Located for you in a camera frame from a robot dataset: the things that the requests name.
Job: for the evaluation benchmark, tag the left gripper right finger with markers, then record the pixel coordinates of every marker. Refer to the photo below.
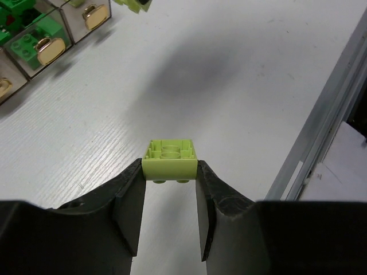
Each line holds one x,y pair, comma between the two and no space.
240,236

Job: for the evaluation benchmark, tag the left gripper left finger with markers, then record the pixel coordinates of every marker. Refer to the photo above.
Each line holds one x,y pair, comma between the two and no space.
97,233

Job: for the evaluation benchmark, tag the light green sloped lego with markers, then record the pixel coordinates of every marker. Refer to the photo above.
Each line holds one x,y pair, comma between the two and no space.
170,159

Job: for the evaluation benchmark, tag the green 2x2 lego brick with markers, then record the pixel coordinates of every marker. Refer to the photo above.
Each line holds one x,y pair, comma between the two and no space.
12,24

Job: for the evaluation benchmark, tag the green lego plate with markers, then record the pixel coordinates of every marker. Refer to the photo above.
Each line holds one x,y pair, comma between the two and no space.
14,5

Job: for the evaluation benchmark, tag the middle clear container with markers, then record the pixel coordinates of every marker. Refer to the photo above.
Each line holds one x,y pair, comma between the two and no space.
34,34

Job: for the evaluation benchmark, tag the left clear container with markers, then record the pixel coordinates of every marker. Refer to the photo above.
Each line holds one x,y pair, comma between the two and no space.
13,77

